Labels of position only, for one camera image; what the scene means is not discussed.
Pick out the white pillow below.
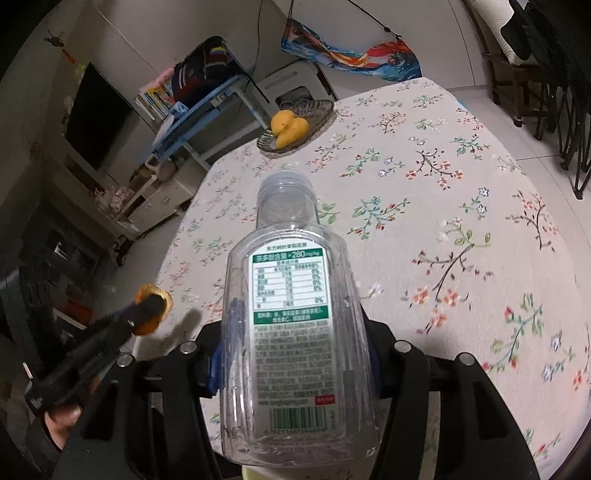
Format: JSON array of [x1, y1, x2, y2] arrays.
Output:
[[475, 0, 532, 65]]

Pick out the red hanging knot ornament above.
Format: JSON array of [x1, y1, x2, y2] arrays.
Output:
[[44, 30, 88, 79]]

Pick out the white drawer cabinet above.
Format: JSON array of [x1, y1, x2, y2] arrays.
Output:
[[95, 164, 208, 238]]

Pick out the dark wicker basket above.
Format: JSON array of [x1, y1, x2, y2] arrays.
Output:
[[256, 98, 335, 154]]

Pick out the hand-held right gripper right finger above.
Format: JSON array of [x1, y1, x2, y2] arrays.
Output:
[[358, 307, 541, 480]]

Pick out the black television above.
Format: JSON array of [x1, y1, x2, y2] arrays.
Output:
[[64, 62, 136, 171]]

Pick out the orange peel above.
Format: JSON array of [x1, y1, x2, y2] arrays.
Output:
[[131, 284, 174, 336]]

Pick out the person's left hand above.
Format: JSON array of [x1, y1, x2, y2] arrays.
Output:
[[44, 401, 86, 452]]

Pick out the dark shelving unit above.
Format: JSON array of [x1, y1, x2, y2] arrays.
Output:
[[0, 222, 93, 384]]

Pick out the wooden chair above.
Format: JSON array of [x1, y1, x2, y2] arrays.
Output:
[[464, 0, 550, 127]]

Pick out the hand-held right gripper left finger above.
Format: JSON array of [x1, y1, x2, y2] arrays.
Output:
[[51, 323, 223, 480]]

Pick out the yellow plastic basin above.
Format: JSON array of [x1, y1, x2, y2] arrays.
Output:
[[241, 464, 278, 480]]

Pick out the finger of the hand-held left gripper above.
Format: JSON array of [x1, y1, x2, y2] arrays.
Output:
[[104, 300, 141, 324], [85, 294, 168, 352]]

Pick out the person's left forearm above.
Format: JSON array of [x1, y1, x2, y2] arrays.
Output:
[[21, 422, 70, 480]]

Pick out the clear plastic bottle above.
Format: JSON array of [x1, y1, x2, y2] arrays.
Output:
[[219, 171, 382, 464]]

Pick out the dark backpack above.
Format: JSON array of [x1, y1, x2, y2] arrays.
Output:
[[171, 36, 232, 107]]

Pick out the white plastic stool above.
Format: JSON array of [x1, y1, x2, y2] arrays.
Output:
[[256, 62, 335, 114]]

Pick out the blue desk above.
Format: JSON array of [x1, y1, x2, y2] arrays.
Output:
[[150, 65, 271, 171]]

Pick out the colourful printed cloth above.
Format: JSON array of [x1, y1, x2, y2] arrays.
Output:
[[281, 23, 423, 82]]

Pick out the pale handled jug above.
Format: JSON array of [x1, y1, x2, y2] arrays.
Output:
[[144, 156, 177, 181]]

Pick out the black cord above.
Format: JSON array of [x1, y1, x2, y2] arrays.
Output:
[[346, 0, 402, 40]]

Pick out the yellow mango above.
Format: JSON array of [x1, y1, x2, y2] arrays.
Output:
[[276, 117, 309, 149], [270, 109, 295, 134]]

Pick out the black folding chairs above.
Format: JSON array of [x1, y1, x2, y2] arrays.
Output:
[[501, 0, 591, 200]]

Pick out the row of books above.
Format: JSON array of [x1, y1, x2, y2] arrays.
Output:
[[135, 85, 178, 123]]

